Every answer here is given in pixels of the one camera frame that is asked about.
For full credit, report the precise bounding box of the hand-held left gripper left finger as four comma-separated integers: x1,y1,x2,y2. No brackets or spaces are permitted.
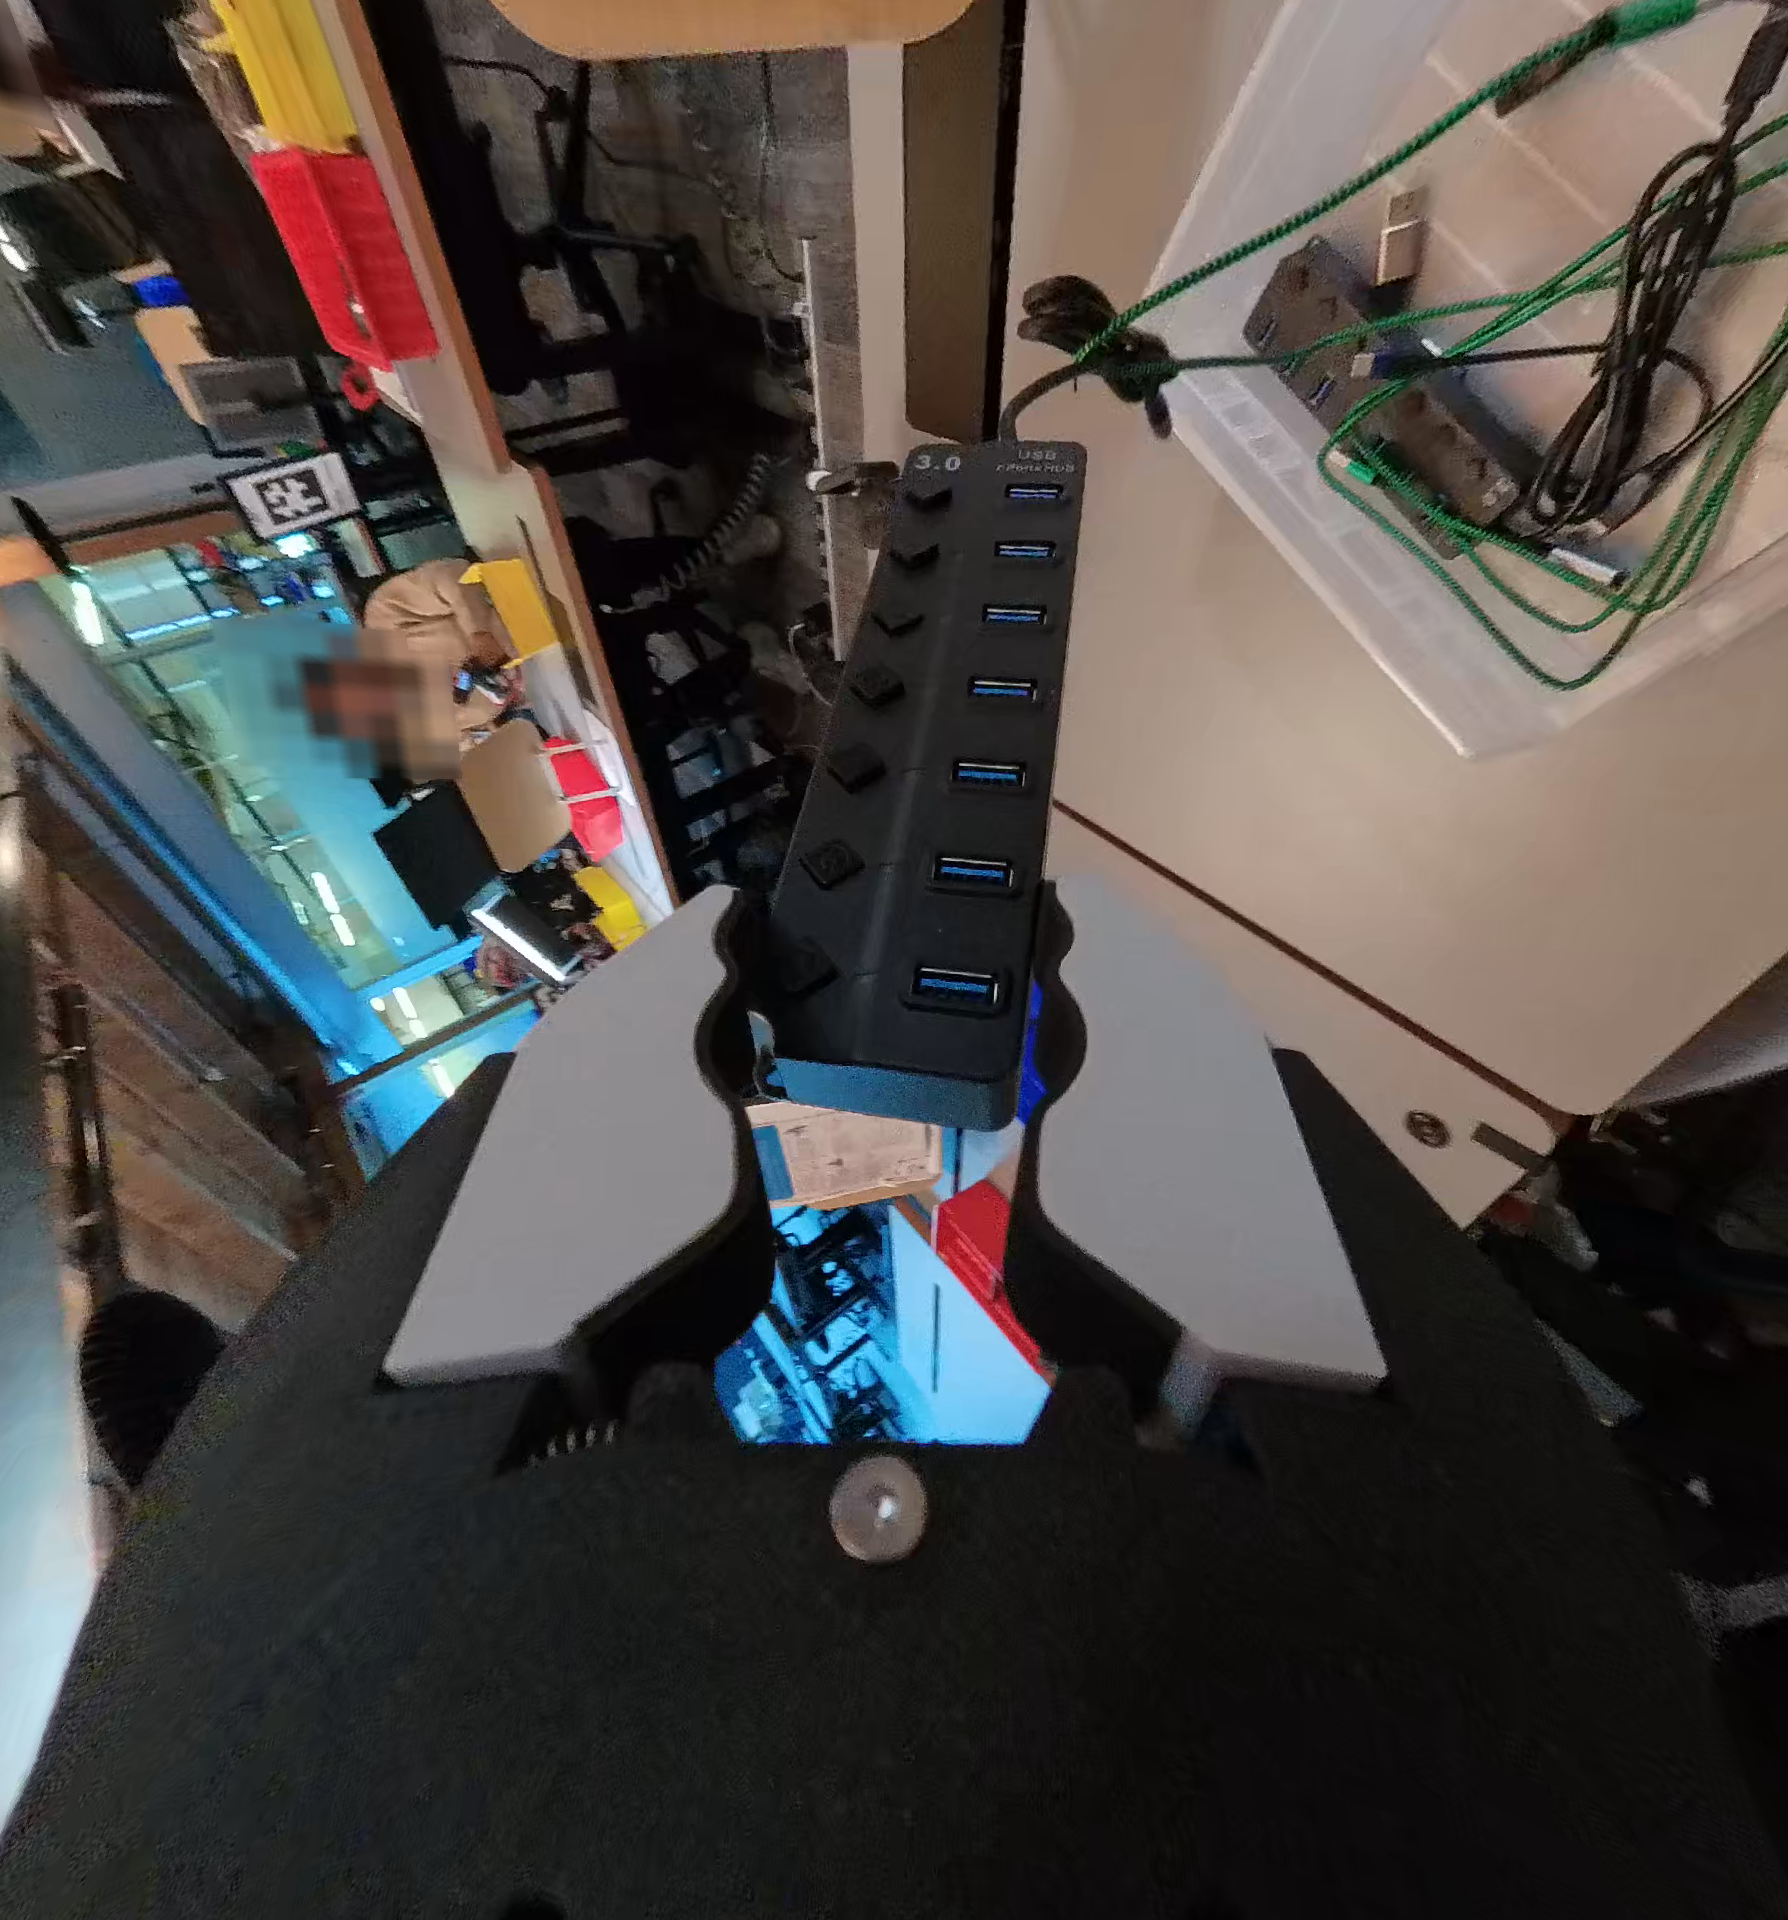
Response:
381,885,779,1384

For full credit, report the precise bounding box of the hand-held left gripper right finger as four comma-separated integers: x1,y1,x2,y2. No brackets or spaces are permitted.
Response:
1014,878,1389,1427

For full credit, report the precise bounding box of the black USB hub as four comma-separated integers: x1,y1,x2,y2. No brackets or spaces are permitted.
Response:
1243,232,1540,560
762,439,1091,1130

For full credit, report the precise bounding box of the yellow plastic bin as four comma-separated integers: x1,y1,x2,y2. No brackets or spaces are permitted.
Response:
211,0,363,152
460,558,567,669

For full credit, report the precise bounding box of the black white tag sign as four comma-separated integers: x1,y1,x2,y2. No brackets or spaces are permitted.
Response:
218,452,363,542

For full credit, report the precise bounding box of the red plastic bin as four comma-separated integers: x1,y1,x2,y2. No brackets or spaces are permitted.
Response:
249,145,443,368

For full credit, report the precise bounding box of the green braided cable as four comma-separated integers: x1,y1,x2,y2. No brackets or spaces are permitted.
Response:
1071,0,1788,693

